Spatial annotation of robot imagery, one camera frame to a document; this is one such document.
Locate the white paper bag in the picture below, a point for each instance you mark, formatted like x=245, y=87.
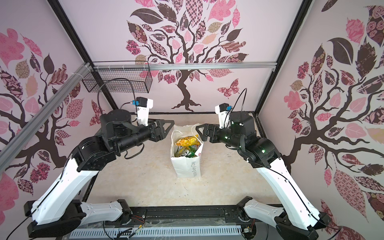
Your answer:
x=186, y=167

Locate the black wire basket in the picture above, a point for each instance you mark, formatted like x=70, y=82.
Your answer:
x=119, y=81

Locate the yellow chip bag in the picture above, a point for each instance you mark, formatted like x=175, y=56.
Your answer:
x=188, y=141

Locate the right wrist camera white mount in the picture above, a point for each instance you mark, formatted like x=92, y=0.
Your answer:
x=223, y=112

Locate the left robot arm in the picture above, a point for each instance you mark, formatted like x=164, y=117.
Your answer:
x=58, y=212

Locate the white slotted cable duct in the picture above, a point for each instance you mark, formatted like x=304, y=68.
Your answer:
x=154, y=233

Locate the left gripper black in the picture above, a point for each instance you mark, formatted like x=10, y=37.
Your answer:
x=156, y=136

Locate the aluminium rail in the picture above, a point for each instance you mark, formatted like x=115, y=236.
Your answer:
x=11, y=150
x=199, y=66

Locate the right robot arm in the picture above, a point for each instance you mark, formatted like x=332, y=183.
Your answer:
x=297, y=218

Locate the aluminium rail back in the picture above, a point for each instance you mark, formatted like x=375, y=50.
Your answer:
x=199, y=66

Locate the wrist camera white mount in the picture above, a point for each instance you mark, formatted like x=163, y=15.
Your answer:
x=143, y=107
x=223, y=112

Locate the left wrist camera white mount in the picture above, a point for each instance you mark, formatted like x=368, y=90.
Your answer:
x=143, y=107

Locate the aluminium rail left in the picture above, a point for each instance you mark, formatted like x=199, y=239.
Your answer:
x=11, y=150

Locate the colourful snack bag in bag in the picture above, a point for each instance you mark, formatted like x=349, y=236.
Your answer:
x=188, y=151

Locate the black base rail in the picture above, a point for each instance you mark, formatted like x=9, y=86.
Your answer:
x=202, y=216

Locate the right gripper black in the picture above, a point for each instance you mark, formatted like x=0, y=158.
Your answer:
x=214, y=128

